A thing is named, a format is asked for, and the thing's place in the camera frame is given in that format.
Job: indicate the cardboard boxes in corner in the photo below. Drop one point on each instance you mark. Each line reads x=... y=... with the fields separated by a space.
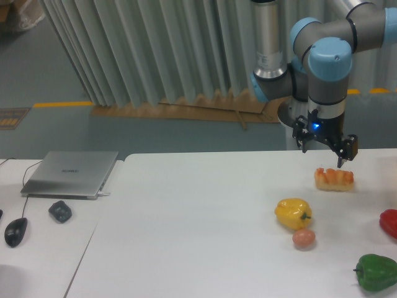
x=20 y=15

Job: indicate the brown egg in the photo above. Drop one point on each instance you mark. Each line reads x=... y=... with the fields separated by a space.
x=304 y=238

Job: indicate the brown cardboard sheet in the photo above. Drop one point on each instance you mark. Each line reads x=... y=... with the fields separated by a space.
x=242 y=109

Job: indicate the black computer mouse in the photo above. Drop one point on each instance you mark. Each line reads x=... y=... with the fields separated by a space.
x=15 y=231

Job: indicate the red bell pepper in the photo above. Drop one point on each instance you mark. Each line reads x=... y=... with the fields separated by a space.
x=387 y=222

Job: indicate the green bell pepper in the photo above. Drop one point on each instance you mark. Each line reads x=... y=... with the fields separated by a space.
x=375 y=273

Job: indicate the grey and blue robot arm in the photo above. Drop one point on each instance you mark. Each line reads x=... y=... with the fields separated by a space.
x=317 y=77

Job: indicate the orange sliced bread toy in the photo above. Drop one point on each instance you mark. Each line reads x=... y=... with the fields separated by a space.
x=333 y=180

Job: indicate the small black controller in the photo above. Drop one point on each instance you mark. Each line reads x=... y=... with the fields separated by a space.
x=60 y=211

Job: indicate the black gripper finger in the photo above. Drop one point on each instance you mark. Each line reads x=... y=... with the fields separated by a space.
x=301 y=134
x=345 y=147

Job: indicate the silver closed laptop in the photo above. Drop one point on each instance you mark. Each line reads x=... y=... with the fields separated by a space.
x=71 y=174

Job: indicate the yellow bell pepper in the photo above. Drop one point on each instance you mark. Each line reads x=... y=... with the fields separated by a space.
x=294 y=213

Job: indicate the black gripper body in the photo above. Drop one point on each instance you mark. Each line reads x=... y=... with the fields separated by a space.
x=329 y=130

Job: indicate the white usb cable plug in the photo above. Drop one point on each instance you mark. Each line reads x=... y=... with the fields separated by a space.
x=103 y=194

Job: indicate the grey folding partition screen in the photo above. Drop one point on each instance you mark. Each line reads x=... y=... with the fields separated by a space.
x=131 y=52

